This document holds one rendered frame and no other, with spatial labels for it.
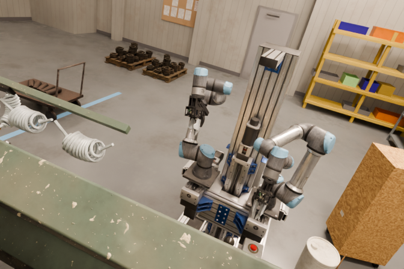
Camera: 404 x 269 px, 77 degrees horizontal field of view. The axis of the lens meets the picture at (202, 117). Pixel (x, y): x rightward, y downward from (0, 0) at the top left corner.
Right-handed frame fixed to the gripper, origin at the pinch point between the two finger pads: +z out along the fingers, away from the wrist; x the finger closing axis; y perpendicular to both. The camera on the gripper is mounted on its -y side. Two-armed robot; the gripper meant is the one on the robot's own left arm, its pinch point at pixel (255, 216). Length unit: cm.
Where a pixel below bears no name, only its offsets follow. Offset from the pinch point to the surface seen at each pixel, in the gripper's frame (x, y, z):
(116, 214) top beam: -23, 89, -13
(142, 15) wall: -578, -619, -295
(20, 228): -53, 78, 8
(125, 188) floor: -147, -145, 76
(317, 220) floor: 74, -230, 32
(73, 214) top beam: -30, 91, -10
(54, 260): -40, 78, 10
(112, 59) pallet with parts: -475, -436, -97
